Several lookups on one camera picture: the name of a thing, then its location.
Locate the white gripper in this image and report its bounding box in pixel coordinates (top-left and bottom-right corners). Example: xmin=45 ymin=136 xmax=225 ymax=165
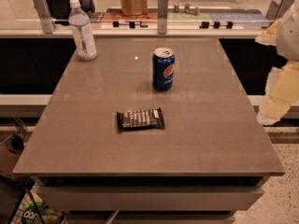
xmin=255 ymin=0 xmax=299 ymax=125

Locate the black rxbar chocolate wrapper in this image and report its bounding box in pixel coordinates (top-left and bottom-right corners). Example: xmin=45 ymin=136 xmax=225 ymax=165
xmin=116 ymin=108 xmax=165 ymax=133

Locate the clear blue plastic water bottle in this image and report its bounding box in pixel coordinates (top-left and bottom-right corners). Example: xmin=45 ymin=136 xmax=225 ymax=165
xmin=68 ymin=0 xmax=97 ymax=61

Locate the blue pepsi soda can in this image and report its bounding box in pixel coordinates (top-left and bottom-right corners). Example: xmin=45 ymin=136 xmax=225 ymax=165
xmin=152 ymin=47 xmax=175 ymax=91

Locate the grey table drawer front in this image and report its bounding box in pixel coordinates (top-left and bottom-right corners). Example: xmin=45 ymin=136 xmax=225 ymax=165
xmin=37 ymin=186 xmax=263 ymax=211

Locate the green snack bag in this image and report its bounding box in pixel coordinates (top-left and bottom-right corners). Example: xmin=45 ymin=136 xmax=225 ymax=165
xmin=21 ymin=193 xmax=66 ymax=224

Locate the right metal glass bracket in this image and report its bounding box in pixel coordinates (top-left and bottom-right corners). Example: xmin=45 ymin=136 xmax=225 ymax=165
xmin=265 ymin=0 xmax=297 ymax=26

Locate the metal glass bracket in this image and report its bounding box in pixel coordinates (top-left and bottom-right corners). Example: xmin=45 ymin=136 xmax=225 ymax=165
xmin=157 ymin=0 xmax=168 ymax=35
xmin=33 ymin=0 xmax=55 ymax=35
xmin=265 ymin=0 xmax=297 ymax=26

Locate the middle metal glass bracket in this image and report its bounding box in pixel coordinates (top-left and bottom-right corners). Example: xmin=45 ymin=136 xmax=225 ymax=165
xmin=157 ymin=0 xmax=168 ymax=35

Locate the left metal glass bracket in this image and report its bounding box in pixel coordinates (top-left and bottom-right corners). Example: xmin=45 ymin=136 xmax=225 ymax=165
xmin=33 ymin=0 xmax=55 ymax=35

